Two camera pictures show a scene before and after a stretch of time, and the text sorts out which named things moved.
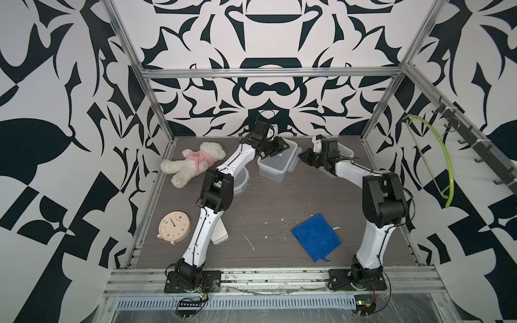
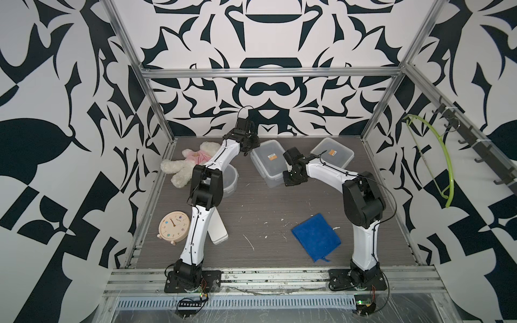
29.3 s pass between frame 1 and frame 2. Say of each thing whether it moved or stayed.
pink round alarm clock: stayed
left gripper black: moved
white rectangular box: stayed
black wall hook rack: stayed
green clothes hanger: stayed
